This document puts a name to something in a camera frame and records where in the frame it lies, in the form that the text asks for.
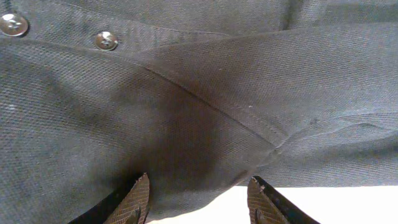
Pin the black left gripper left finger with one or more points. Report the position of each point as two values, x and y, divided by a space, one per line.
128 204

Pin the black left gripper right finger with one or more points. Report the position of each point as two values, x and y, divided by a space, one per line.
267 206

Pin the grey folded shorts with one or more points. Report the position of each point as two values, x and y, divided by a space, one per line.
198 95

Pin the pale pink folded garment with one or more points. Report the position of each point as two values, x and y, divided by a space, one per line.
324 205

